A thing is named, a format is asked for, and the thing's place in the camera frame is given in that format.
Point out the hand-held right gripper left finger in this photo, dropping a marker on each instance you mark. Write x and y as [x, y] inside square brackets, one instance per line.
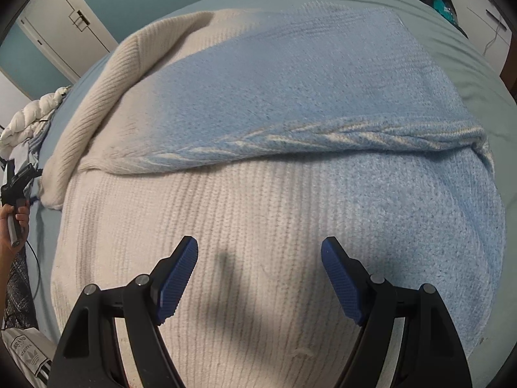
[181, 275]

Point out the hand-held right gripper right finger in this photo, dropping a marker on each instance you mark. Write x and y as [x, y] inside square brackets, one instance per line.
[339, 275]

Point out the white and blue knit sweater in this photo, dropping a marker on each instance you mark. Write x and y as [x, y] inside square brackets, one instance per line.
[258, 194]

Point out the person's left forearm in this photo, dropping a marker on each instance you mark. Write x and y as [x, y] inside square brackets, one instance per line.
[5, 279]

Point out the person's left hand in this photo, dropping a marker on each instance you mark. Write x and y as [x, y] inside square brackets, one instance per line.
[23, 220]

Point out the white braided blanket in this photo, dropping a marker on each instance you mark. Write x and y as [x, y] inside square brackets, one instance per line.
[28, 117]

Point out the grey patterned cloth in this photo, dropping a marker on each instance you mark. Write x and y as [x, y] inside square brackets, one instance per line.
[20, 291]

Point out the white door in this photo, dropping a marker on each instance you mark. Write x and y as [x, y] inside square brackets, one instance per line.
[68, 36]

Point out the white printed cloth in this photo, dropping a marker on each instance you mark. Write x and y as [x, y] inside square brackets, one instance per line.
[28, 351]

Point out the black and teal bag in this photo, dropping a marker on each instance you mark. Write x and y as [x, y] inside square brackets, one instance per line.
[442, 6]

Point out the white cabinet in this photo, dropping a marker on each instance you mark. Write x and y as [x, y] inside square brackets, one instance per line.
[480, 4]

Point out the brown wooden door frame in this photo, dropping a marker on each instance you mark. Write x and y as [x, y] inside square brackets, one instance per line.
[509, 68]

